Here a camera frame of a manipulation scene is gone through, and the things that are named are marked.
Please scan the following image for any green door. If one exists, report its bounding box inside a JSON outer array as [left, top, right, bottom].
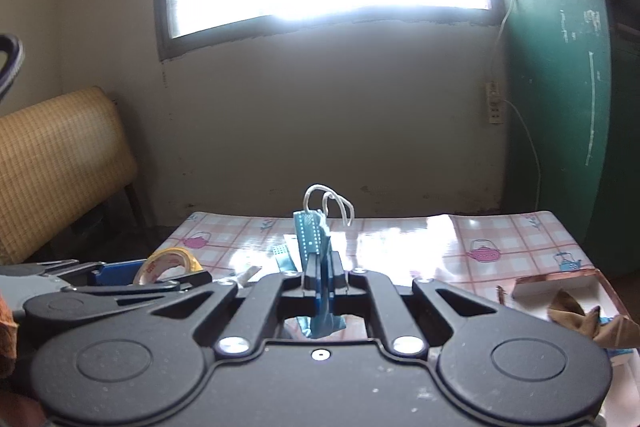
[[504, 0, 640, 279]]

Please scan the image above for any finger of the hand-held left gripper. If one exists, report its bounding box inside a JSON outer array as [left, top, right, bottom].
[[60, 271, 214, 308], [35, 258, 151, 286]]

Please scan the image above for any black cable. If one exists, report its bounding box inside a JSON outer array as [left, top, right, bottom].
[[0, 34, 25, 96]]

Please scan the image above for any brown wrapper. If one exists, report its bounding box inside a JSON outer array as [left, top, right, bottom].
[[546, 288, 637, 350]]

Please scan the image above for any wall power outlet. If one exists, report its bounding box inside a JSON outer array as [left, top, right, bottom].
[[485, 80, 505, 126]]

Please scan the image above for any cardboard box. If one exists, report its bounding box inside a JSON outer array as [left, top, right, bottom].
[[497, 268, 640, 427]]

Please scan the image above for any person's orange garment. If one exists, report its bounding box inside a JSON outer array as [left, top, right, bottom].
[[0, 392, 47, 427]]

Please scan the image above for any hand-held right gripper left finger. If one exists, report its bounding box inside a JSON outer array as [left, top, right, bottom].
[[145, 252, 323, 358]]

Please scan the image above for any yellow tape roll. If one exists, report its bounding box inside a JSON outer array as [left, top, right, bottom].
[[132, 247, 205, 286]]

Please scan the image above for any checkered teapot print tablecloth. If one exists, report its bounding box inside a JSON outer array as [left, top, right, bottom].
[[147, 208, 603, 344]]

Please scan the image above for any blue face mask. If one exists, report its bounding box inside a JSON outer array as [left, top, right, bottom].
[[291, 183, 357, 339]]

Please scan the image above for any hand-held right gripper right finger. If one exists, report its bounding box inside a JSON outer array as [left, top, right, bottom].
[[325, 252, 507, 358]]

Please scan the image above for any person's left forearm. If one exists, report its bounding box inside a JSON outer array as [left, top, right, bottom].
[[0, 289, 21, 380]]

